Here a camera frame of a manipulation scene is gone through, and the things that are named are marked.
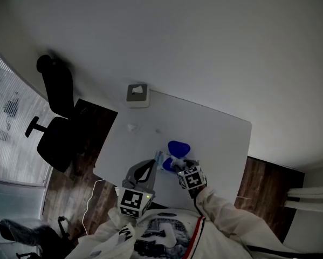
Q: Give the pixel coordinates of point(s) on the white wall pipes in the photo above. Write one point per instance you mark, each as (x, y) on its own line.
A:
(312, 198)

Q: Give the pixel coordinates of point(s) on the person's left forearm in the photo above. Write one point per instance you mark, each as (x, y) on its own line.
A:
(115, 220)

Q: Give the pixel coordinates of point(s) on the person's right forearm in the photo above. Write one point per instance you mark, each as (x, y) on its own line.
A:
(220, 209)

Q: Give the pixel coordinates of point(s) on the white table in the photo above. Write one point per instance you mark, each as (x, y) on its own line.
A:
(204, 133)

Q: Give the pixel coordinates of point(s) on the plastic-wrapped black office chair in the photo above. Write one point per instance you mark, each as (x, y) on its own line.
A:
(29, 233)

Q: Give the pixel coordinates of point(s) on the person's white printed sweatshirt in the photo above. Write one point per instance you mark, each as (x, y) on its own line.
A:
(161, 236)

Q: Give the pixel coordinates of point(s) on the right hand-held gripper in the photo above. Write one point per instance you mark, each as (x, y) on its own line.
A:
(192, 181)

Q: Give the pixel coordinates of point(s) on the blue case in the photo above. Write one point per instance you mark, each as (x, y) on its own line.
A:
(178, 148)

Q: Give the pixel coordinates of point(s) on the black high-back office chair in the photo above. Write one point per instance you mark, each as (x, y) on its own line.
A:
(56, 90)

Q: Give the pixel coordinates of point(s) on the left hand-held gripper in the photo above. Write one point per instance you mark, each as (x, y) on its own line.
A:
(130, 200)

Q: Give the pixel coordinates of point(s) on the white tissue box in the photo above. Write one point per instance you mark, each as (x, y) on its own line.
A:
(138, 101)

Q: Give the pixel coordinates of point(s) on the crumpled white paper scrap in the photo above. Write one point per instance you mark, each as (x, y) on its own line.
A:
(131, 128)

